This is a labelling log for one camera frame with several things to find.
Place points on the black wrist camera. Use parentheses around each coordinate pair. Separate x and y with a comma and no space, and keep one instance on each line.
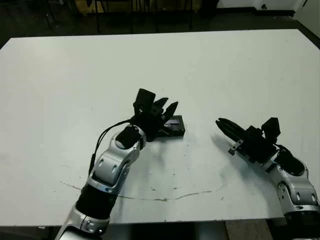
(271,127)
(145,97)

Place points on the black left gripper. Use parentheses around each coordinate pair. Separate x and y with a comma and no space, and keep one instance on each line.
(150,122)

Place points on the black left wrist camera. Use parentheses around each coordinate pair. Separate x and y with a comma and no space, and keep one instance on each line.
(145,97)

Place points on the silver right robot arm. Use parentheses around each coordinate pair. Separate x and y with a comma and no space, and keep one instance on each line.
(297,192)

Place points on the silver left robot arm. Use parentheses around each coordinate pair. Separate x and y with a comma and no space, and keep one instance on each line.
(110,165)

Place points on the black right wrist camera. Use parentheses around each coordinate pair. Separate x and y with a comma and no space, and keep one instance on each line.
(271,127)

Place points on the black trash bin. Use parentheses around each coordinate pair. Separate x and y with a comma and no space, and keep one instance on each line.
(209,7)

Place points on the black metal chair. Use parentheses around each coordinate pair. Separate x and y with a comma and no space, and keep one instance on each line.
(98,20)
(48,20)

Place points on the black box lid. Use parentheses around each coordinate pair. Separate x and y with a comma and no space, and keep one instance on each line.
(178,131)

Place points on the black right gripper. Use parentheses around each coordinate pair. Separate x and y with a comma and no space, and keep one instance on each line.
(257,147)

